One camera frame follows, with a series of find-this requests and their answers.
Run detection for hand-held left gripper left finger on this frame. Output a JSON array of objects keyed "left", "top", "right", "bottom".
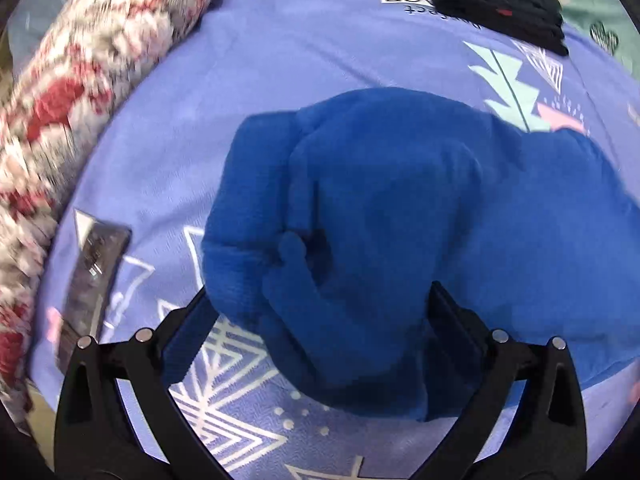
[{"left": 54, "top": 285, "right": 226, "bottom": 480}]

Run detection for blue and red pants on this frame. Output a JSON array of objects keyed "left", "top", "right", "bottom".
[{"left": 200, "top": 86, "right": 640, "bottom": 423}]

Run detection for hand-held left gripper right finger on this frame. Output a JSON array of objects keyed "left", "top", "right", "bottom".
[{"left": 427, "top": 280, "right": 587, "bottom": 480}]

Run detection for floral bolster pillow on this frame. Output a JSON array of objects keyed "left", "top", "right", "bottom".
[{"left": 0, "top": 0, "right": 236, "bottom": 436}]

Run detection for folded black pants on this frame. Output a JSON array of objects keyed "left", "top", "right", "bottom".
[{"left": 394, "top": 0, "right": 571, "bottom": 57}]

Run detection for purple printed bed sheet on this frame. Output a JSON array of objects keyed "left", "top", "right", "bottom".
[{"left": 27, "top": 0, "right": 640, "bottom": 480}]

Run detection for teal heart print blanket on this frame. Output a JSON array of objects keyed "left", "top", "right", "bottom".
[{"left": 525, "top": 0, "right": 636, "bottom": 76}]

